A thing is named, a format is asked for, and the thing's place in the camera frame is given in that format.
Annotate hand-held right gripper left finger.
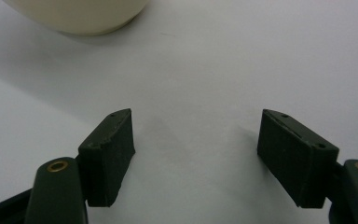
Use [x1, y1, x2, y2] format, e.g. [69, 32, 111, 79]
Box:
[77, 107, 136, 208]

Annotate cream ceramic bowl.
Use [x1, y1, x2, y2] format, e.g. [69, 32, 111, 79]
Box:
[2, 0, 152, 36]

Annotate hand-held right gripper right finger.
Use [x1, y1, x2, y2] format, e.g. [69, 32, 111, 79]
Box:
[256, 108, 340, 209]

